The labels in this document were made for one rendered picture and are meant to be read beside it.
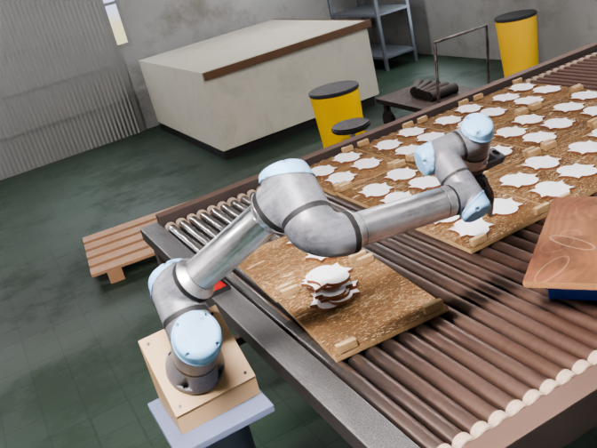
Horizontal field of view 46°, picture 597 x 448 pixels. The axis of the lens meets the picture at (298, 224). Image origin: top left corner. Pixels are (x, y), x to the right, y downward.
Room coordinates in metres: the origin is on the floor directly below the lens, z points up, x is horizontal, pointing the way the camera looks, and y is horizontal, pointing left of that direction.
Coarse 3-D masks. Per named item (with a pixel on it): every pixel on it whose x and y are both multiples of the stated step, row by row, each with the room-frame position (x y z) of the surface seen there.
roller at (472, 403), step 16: (208, 224) 2.80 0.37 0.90; (224, 224) 2.71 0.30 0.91; (400, 352) 1.51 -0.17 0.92; (416, 368) 1.44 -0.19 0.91; (432, 368) 1.41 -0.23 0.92; (432, 384) 1.38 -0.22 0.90; (448, 384) 1.34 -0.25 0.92; (464, 400) 1.28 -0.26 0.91; (480, 400) 1.26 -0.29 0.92; (480, 416) 1.22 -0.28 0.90; (496, 416) 1.19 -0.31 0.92
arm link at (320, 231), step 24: (432, 192) 1.46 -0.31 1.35; (456, 192) 1.46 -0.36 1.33; (480, 192) 1.47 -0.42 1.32; (312, 216) 1.35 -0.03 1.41; (336, 216) 1.36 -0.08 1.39; (360, 216) 1.38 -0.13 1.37; (384, 216) 1.39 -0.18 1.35; (408, 216) 1.40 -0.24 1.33; (432, 216) 1.42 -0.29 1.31; (480, 216) 1.47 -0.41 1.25; (312, 240) 1.33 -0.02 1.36; (336, 240) 1.33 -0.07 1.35; (360, 240) 1.34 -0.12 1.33
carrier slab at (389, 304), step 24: (384, 264) 1.97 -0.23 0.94; (360, 288) 1.86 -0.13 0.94; (384, 288) 1.82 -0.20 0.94; (408, 288) 1.79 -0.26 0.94; (288, 312) 1.85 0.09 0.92; (312, 312) 1.79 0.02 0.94; (336, 312) 1.76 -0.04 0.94; (360, 312) 1.72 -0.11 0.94; (384, 312) 1.69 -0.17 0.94; (408, 312) 1.66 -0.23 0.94; (312, 336) 1.68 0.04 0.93; (336, 336) 1.63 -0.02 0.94; (360, 336) 1.60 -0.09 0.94; (384, 336) 1.58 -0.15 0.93; (336, 360) 1.53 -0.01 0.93
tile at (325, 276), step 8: (336, 264) 1.89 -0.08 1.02; (312, 272) 1.87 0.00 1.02; (320, 272) 1.86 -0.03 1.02; (328, 272) 1.85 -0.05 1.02; (336, 272) 1.84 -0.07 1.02; (344, 272) 1.82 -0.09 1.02; (312, 280) 1.83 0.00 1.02; (320, 280) 1.81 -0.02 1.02; (328, 280) 1.80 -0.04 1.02; (336, 280) 1.79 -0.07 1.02; (344, 280) 1.78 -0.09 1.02
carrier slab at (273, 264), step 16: (288, 240) 2.34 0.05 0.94; (256, 256) 2.27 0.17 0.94; (272, 256) 2.24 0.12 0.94; (288, 256) 2.20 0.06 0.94; (304, 256) 2.17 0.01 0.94; (256, 272) 2.14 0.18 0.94; (272, 272) 2.11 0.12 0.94; (288, 272) 2.08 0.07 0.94; (304, 272) 2.05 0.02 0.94; (272, 288) 2.00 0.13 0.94
